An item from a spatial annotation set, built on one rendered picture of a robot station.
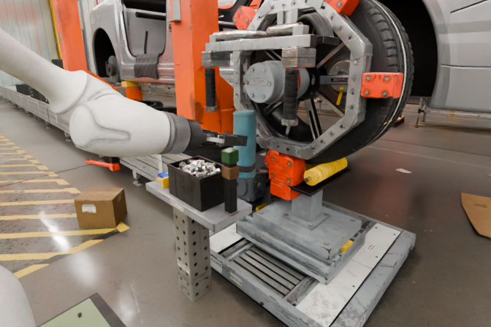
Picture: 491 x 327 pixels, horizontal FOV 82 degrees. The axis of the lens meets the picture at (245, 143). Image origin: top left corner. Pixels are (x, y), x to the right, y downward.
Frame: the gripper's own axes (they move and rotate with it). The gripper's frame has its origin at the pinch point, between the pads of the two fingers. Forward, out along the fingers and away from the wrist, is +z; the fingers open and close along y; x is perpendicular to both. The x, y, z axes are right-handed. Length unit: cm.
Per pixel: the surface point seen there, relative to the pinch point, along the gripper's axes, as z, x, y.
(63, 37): 31, -54, 244
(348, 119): 26.3, -11.6, -20.6
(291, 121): 5.5, -7.5, -12.8
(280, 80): 14.4, -20.1, -1.4
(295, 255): 46, 45, -3
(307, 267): 46, 47, -9
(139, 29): 100, -86, 244
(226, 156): 1.8, 5.6, 4.8
